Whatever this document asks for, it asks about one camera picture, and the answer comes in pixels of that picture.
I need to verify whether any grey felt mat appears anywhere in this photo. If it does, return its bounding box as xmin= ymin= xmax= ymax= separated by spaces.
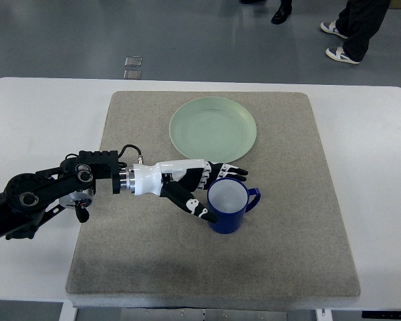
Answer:
xmin=66 ymin=92 xmax=360 ymax=308

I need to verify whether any black leather shoe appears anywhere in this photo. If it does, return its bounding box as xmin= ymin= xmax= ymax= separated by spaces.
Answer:
xmin=271 ymin=0 xmax=293 ymax=25

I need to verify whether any light green plate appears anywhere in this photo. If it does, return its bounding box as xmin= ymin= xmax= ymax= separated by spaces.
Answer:
xmin=168 ymin=97 xmax=257 ymax=163

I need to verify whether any upper metal floor plate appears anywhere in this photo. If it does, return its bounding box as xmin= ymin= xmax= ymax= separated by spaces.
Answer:
xmin=124 ymin=56 xmax=142 ymax=68

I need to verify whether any person in black trousers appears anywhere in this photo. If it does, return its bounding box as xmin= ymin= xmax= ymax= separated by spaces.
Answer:
xmin=320 ymin=0 xmax=390 ymax=64

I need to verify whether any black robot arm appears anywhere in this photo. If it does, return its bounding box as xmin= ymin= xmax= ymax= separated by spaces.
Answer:
xmin=0 ymin=144 xmax=143 ymax=239

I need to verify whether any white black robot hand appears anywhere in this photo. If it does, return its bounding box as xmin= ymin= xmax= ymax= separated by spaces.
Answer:
xmin=126 ymin=159 xmax=248 ymax=223

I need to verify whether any blue mug white inside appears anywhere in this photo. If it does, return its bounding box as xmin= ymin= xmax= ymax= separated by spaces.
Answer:
xmin=207 ymin=178 xmax=261 ymax=234

